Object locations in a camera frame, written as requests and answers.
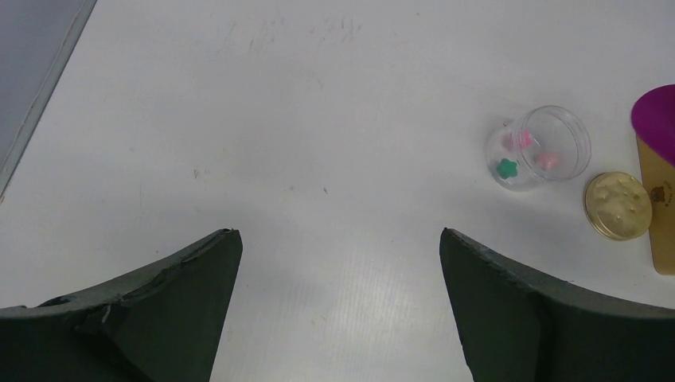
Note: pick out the green star candy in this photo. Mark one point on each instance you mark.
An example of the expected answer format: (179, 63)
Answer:
(507, 169)

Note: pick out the left aluminium frame post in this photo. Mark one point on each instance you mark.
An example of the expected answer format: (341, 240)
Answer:
(37, 40)

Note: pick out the light pink candy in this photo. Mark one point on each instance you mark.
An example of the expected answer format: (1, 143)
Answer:
(547, 160)

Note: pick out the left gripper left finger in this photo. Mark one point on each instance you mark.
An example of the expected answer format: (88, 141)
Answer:
(161, 322)

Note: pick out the gold jar lid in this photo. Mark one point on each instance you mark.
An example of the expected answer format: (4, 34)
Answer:
(617, 206)

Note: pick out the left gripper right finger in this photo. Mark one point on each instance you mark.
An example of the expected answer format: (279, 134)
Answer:
(516, 323)

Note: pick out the gold tin of lollipops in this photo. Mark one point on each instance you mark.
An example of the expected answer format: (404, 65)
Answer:
(658, 180)

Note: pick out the clear plastic jar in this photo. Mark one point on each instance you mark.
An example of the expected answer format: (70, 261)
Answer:
(555, 129)

